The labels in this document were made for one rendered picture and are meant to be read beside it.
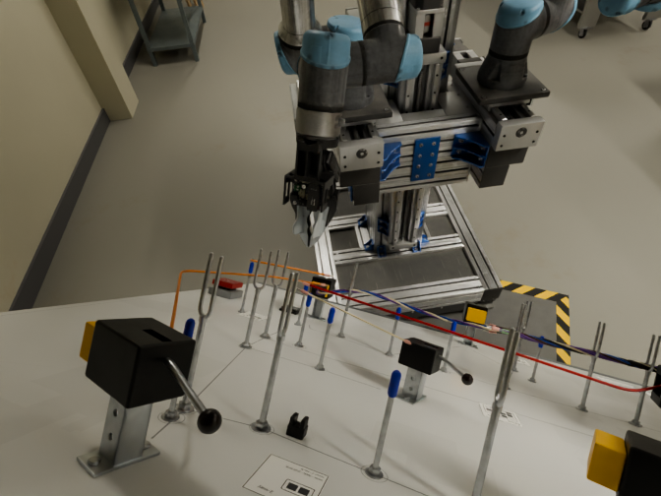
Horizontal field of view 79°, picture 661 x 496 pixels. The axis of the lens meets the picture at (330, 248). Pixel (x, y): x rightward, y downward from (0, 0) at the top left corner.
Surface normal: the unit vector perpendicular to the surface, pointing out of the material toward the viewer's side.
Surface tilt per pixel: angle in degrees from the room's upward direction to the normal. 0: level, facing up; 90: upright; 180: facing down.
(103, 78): 90
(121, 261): 0
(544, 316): 0
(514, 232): 0
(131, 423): 76
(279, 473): 50
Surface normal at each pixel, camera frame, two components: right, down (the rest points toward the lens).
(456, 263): -0.06, -0.66
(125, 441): 0.80, 0.19
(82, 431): 0.22, -0.98
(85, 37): 0.14, 0.74
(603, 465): -0.55, -0.10
